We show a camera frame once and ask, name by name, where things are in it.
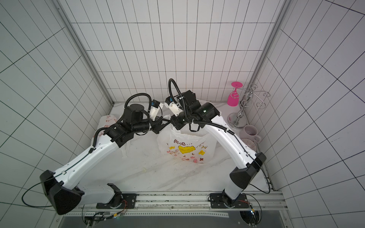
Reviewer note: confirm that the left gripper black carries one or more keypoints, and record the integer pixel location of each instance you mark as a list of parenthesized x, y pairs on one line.
[(158, 126)]

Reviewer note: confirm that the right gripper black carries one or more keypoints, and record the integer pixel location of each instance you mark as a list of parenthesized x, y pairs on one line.
[(176, 122)]

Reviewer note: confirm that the white printed plastic bag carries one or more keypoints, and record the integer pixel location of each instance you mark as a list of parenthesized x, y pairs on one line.
[(197, 147)]

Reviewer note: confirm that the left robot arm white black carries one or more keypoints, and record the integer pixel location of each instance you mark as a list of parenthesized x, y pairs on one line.
[(61, 186)]

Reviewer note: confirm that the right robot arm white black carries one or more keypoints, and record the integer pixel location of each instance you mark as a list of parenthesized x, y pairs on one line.
[(207, 116)]

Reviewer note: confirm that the metal glass rack stand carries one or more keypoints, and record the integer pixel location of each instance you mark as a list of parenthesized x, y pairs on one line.
[(249, 97)]

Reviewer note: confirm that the pink wine glass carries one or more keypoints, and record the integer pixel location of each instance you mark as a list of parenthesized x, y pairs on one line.
[(234, 97)]

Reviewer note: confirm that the pale pink mug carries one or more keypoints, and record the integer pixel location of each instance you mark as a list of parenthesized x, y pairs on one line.
[(250, 132)]

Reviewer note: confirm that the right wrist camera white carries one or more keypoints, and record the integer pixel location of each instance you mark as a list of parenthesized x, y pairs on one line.
[(172, 106)]

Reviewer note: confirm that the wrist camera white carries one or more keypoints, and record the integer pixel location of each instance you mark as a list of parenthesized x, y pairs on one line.
[(172, 106), (155, 107)]

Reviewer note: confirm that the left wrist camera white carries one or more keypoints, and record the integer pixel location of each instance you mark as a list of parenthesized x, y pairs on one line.
[(155, 107)]

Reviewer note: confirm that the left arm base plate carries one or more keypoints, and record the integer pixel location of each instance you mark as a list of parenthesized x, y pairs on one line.
[(128, 199)]

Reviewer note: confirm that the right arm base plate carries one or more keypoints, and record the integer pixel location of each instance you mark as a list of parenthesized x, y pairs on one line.
[(218, 201)]

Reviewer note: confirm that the aluminium mounting rail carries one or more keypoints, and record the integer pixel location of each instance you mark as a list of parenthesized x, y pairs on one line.
[(187, 201)]

